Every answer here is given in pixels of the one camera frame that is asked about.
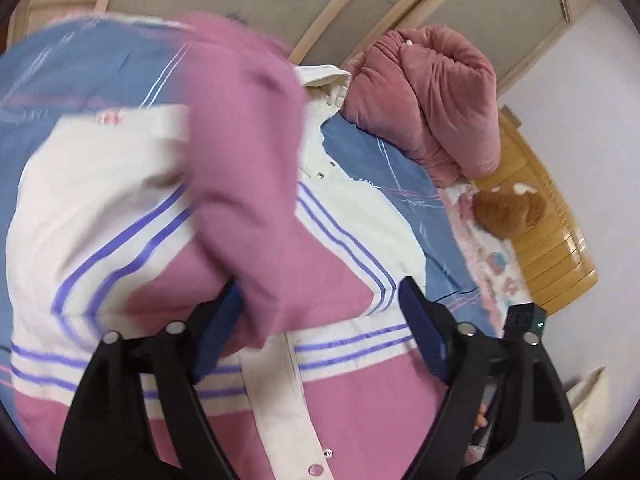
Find pink and white jacket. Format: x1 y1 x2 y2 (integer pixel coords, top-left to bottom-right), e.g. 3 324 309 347
1 15 442 479

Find pink patterned pillow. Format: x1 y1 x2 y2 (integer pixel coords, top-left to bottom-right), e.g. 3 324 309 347
438 182 532 334

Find wooden headboard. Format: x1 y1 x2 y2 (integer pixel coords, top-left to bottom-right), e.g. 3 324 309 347
475 106 598 315

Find brown plush toy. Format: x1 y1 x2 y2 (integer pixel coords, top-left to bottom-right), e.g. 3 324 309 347
472 183 548 240

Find pink quilted blanket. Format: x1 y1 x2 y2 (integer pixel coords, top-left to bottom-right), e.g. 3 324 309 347
342 24 501 188

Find blue plaid bed sheet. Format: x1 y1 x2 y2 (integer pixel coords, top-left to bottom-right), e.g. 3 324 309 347
1 15 493 368

